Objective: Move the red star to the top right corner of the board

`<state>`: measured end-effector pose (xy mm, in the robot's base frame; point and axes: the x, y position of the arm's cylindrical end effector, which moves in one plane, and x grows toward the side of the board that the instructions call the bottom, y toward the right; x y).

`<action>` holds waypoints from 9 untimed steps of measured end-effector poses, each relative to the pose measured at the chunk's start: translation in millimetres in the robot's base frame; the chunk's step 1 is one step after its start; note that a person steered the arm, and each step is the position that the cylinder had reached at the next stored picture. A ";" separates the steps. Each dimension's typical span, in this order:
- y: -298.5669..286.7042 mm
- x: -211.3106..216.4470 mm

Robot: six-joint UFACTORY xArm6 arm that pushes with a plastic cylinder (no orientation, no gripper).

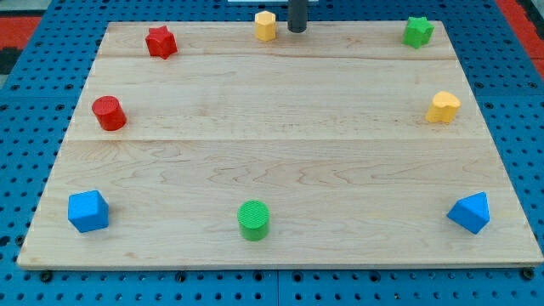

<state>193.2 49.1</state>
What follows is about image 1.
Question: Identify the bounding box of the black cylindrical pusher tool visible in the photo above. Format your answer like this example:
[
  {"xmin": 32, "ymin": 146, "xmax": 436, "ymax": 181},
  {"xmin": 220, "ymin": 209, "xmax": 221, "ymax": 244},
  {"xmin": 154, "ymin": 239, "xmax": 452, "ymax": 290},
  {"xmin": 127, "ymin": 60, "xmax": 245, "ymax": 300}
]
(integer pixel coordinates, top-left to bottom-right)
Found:
[{"xmin": 287, "ymin": 0, "xmax": 308, "ymax": 33}]

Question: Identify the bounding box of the green star block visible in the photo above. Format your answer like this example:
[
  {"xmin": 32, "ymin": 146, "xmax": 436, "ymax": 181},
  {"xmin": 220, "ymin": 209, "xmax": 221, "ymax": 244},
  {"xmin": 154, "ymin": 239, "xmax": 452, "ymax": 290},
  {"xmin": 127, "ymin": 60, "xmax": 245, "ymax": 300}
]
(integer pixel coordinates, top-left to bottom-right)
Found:
[{"xmin": 402, "ymin": 17, "xmax": 434, "ymax": 48}]

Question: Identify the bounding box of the red star block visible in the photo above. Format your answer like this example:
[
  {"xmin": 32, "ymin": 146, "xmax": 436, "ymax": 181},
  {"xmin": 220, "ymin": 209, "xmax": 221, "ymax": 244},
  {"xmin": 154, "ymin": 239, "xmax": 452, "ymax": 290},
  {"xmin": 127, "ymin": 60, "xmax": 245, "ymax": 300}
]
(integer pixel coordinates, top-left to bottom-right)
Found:
[{"xmin": 145, "ymin": 25, "xmax": 178, "ymax": 60}]

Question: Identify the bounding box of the wooden board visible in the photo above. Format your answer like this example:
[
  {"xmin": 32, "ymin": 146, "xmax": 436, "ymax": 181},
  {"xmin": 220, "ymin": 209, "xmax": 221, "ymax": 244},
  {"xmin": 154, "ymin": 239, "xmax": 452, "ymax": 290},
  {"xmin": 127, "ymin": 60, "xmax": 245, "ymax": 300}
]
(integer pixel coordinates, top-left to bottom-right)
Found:
[{"xmin": 18, "ymin": 21, "xmax": 543, "ymax": 271}]

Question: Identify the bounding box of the yellow hexagon block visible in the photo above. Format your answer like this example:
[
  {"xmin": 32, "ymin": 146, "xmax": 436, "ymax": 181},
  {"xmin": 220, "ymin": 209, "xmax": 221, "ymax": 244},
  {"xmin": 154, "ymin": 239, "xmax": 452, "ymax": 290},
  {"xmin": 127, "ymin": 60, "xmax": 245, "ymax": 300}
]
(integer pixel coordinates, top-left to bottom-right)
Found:
[{"xmin": 254, "ymin": 11, "xmax": 276, "ymax": 42}]

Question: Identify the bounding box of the yellow heart block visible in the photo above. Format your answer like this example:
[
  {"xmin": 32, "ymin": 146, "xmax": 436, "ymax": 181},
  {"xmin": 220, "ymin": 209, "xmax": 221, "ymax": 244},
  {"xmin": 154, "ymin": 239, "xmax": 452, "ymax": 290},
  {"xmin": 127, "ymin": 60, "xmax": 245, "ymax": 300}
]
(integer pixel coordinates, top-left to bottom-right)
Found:
[{"xmin": 425, "ymin": 91, "xmax": 462, "ymax": 123}]

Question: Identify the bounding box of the green cylinder block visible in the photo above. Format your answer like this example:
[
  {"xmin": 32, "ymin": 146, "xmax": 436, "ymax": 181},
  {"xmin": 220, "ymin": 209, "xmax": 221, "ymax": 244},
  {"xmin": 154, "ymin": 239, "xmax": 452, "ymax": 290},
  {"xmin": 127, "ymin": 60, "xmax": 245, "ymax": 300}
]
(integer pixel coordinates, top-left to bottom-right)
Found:
[{"xmin": 237, "ymin": 200, "xmax": 269, "ymax": 241}]

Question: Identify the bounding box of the red cylinder block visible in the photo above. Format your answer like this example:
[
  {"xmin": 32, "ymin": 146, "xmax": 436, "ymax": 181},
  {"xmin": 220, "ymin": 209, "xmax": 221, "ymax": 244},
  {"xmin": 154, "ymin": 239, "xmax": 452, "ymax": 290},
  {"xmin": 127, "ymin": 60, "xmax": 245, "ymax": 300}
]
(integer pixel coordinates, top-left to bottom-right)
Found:
[{"xmin": 92, "ymin": 95, "xmax": 127, "ymax": 131}]

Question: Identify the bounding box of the blue triangular prism block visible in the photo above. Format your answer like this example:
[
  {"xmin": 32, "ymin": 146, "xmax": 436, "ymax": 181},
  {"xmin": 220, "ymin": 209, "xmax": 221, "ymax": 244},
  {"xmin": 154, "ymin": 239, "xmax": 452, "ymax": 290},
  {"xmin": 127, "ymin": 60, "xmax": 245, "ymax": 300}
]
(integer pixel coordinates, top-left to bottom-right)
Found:
[{"xmin": 447, "ymin": 192, "xmax": 490, "ymax": 235}]

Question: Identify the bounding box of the blue cube block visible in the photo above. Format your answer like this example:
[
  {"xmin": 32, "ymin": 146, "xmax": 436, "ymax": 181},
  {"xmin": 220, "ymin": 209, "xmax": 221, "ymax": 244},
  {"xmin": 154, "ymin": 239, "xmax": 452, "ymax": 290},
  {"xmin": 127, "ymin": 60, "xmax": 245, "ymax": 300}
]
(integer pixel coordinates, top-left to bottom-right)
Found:
[{"xmin": 67, "ymin": 190, "xmax": 109, "ymax": 233}]

